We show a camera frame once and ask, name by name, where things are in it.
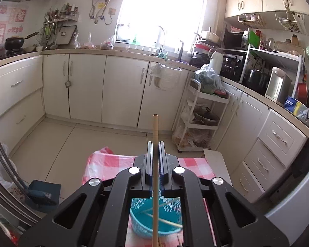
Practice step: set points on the wall utensil rack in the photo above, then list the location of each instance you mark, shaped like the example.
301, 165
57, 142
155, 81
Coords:
59, 19

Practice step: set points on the tan wooden chopstick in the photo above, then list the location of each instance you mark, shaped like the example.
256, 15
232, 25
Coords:
155, 133

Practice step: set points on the white door-hung bin frame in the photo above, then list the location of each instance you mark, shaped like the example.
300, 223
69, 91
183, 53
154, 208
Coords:
167, 77

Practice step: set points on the bright kitchen window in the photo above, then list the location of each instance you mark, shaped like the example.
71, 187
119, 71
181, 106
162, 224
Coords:
159, 7

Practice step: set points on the steel thermal water pot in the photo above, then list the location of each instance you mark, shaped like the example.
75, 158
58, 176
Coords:
278, 87

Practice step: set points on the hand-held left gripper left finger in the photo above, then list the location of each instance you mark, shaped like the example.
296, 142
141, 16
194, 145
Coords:
148, 164

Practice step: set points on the clear bag of food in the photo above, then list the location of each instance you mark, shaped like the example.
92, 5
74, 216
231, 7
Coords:
86, 43
108, 43

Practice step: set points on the steel pan with glass lid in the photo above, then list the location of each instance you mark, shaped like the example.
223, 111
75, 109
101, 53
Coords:
206, 118

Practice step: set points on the blue and yellow packet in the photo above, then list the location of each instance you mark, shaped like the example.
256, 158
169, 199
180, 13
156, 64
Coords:
292, 105

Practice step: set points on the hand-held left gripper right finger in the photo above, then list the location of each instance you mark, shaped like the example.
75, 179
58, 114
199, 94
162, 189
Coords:
162, 164

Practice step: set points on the grey white door panel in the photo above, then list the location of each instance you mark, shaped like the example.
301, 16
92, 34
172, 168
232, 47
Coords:
293, 200

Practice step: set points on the green cutting board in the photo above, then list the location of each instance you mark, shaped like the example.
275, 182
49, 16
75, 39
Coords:
253, 40

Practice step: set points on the black toaster oven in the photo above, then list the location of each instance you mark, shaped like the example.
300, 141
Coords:
231, 67

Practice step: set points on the white lidded pot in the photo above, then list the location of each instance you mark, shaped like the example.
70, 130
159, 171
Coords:
209, 36

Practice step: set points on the small hanging steel cup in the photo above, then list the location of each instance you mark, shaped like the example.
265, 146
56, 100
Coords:
68, 84

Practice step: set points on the black stockpot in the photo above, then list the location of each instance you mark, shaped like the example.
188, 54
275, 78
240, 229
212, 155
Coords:
255, 81

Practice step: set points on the white tiered storage cart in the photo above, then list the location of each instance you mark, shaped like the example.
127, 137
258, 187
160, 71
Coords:
206, 99

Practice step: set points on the black microwave oven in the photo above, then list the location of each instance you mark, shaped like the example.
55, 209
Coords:
233, 40

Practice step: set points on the clear plastic bags heap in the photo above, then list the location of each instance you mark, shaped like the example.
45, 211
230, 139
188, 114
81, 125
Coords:
190, 139

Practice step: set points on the dark brown door frame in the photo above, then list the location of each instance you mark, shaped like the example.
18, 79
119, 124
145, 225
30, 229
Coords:
12, 203

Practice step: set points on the teal perforated plastic basket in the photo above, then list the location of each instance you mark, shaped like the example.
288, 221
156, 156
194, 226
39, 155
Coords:
141, 223

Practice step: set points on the dark sink faucet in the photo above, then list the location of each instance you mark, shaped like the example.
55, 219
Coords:
181, 51

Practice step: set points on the pink checked plastic tablecloth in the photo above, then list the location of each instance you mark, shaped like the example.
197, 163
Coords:
108, 164

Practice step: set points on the pink wall stickers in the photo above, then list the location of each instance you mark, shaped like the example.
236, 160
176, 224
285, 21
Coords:
5, 23

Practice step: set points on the chrome sink faucet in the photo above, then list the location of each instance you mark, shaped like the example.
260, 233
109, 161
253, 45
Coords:
161, 45

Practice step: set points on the red pot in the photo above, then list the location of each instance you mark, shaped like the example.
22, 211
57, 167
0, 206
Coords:
302, 91

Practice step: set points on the metal baking tray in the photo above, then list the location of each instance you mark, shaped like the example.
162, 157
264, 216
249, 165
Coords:
68, 38

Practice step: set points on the bundle of pale chopsticks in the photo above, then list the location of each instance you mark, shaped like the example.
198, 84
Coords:
171, 223

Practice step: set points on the floral printed bag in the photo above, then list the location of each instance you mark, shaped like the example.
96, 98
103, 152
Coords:
15, 193

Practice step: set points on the white plastic jug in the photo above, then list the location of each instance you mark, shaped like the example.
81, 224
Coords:
216, 63

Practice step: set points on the white counter shelf rack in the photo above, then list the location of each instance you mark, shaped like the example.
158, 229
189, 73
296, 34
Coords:
275, 56

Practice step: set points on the bag of green vegetables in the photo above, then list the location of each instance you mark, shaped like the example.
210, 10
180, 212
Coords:
208, 79

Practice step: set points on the cream kitchen base cabinets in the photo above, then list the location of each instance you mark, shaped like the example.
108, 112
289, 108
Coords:
121, 90

